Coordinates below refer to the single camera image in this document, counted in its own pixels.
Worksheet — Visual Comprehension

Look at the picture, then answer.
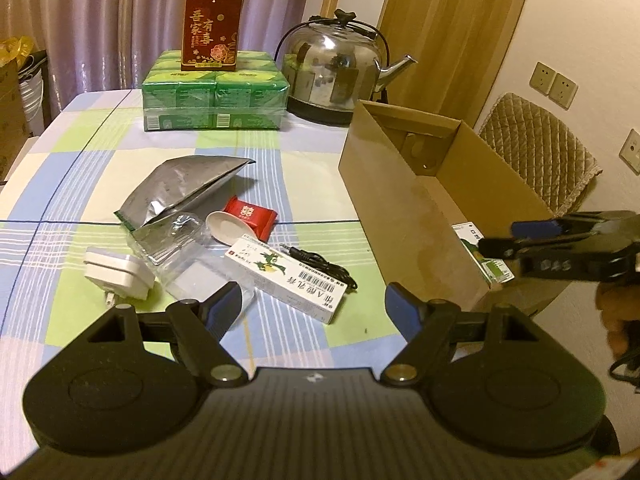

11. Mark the red candy packet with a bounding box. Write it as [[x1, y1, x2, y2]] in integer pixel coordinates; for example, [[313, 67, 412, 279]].
[[222, 196, 279, 240]]

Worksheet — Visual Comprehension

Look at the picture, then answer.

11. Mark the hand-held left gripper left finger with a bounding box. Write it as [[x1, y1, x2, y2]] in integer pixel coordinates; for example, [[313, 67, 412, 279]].
[[87, 281, 249, 387]]

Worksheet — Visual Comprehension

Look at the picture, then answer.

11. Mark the black audio cable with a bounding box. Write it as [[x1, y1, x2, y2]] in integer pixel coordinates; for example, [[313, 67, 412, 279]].
[[280, 243, 359, 292]]

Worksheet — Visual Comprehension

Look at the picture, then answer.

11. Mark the clear plastic packaging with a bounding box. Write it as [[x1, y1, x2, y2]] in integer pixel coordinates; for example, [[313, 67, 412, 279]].
[[127, 212, 257, 319]]

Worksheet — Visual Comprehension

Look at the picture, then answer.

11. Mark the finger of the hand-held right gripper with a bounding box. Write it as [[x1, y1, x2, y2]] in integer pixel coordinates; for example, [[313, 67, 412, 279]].
[[510, 218, 569, 240], [477, 235, 561, 261]]

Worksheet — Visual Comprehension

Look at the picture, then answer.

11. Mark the white power adapter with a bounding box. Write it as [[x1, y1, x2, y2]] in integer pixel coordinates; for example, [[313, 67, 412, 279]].
[[82, 246, 156, 307]]

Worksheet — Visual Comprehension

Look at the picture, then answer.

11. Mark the brown cardboard box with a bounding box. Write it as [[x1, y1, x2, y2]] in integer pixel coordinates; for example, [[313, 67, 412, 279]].
[[338, 100, 557, 319]]

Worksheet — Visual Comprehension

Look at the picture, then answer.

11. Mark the red tin box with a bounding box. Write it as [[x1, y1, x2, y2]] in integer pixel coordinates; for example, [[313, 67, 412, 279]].
[[180, 0, 245, 72]]

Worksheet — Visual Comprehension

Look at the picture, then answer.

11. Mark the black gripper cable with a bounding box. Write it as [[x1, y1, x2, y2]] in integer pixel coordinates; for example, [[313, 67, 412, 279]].
[[606, 355, 640, 388]]

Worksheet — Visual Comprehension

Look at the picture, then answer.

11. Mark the person's right hand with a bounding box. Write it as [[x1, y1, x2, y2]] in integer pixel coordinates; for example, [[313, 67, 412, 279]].
[[596, 282, 633, 358]]

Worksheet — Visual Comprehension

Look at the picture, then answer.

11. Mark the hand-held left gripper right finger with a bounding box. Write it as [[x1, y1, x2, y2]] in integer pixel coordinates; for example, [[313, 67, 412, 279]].
[[382, 282, 541, 387]]

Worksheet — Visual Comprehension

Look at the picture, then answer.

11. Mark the large printed cardboard box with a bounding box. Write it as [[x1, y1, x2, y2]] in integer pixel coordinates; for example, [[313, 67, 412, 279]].
[[0, 62, 34, 182]]

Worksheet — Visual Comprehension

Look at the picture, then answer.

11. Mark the yellow plastic bag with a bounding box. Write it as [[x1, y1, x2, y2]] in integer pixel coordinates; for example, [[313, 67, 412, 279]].
[[0, 36, 37, 69]]

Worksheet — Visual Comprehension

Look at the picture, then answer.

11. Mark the stainless steel kettle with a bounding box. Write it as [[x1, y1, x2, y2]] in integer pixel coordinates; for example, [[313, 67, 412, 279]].
[[274, 8, 419, 126]]

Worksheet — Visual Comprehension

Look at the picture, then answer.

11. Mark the pale purple curtain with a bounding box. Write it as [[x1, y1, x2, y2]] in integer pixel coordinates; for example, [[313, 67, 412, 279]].
[[0, 0, 341, 111]]

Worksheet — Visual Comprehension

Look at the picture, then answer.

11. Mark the quilted beige chair cushion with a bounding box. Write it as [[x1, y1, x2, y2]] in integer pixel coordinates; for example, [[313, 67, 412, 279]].
[[477, 92, 603, 216]]

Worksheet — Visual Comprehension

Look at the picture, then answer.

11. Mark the white ceramic spoon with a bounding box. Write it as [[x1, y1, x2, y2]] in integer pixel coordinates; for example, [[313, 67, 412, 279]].
[[206, 211, 261, 247]]

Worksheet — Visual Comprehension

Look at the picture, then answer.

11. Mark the checked tablecloth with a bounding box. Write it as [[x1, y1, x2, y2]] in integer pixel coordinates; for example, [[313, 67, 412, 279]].
[[0, 89, 543, 413]]

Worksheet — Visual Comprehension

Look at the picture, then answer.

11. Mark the beige wall socket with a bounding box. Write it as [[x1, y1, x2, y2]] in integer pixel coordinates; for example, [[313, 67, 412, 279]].
[[619, 129, 640, 176], [530, 61, 556, 96], [550, 74, 579, 110]]

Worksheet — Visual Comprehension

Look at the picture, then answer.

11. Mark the green tissue multipack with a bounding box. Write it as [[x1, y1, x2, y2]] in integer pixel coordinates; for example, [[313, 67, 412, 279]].
[[141, 50, 290, 132]]

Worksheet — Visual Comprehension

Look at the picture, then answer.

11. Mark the wooden door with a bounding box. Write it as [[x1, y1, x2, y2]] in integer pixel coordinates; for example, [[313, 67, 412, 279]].
[[377, 0, 537, 131]]

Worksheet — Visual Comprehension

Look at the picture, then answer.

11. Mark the green and white carton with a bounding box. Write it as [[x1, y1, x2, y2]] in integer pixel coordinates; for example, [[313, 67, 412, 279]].
[[452, 222, 516, 284]]

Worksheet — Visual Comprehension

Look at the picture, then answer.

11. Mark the white medicine box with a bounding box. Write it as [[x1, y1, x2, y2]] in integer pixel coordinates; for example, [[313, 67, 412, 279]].
[[223, 235, 350, 325]]

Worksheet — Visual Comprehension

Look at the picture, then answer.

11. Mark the silver foil pouch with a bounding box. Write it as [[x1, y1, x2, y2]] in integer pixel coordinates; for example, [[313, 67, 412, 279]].
[[115, 156, 257, 232]]

